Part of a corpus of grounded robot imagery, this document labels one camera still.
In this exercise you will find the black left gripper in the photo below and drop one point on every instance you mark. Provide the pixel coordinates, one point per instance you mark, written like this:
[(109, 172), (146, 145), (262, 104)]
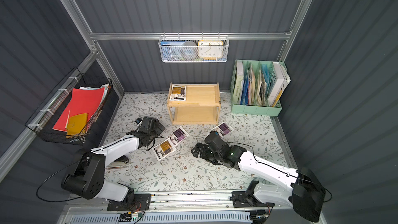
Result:
[(157, 127)]

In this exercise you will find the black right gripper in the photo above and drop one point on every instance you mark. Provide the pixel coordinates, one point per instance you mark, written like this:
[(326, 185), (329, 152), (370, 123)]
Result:
[(202, 152)]

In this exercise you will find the orange coffee bag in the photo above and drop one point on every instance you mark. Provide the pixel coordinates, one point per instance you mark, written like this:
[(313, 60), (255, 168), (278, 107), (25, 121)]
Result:
[(164, 149), (178, 93)]

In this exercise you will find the purple coffee bag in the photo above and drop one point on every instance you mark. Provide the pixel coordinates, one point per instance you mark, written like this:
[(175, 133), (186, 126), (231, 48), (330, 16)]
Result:
[(178, 135), (223, 129)]

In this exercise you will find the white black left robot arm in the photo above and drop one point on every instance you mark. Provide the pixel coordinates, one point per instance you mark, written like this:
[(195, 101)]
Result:
[(86, 176)]

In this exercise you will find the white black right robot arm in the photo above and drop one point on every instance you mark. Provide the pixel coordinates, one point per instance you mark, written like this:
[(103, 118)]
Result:
[(299, 189)]

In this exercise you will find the wooden two-tier shelf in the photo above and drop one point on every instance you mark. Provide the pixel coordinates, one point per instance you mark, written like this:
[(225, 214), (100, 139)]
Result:
[(202, 105)]

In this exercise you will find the floral table mat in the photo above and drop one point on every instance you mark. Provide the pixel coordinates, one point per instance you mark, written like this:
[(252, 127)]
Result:
[(181, 171)]

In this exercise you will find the black stapler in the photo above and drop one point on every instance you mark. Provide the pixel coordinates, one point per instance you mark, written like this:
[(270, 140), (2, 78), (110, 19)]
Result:
[(121, 162)]

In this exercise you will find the red folder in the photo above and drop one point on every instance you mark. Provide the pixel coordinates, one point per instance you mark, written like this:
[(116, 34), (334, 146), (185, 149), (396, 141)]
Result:
[(84, 100)]

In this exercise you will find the yellow notebook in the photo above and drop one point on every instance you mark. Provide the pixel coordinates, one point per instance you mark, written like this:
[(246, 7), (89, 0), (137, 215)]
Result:
[(77, 125)]

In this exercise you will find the blue box in basket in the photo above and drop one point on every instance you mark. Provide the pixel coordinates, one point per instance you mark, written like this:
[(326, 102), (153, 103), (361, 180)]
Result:
[(171, 50)]

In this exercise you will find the green file organizer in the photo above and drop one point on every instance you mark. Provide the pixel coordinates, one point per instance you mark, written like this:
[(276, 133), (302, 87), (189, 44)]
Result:
[(255, 89)]

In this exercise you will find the grey tape roll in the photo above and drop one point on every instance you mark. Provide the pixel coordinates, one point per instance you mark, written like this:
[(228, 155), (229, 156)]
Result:
[(189, 50)]

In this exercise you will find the orange square clock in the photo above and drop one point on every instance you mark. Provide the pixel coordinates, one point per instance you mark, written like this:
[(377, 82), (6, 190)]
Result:
[(210, 49)]

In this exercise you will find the white thick book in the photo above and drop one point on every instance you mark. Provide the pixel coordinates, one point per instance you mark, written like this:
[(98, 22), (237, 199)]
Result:
[(279, 81)]

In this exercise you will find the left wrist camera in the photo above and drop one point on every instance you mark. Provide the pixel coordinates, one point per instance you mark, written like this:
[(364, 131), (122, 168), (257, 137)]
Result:
[(139, 121)]

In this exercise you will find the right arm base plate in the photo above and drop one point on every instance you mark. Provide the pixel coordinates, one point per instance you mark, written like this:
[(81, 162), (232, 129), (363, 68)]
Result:
[(240, 200)]

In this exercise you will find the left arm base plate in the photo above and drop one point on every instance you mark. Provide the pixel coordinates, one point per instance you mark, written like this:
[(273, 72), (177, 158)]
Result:
[(132, 202)]

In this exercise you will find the black wire side basket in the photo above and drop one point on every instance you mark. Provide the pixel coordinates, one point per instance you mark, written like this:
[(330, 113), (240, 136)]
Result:
[(46, 116)]

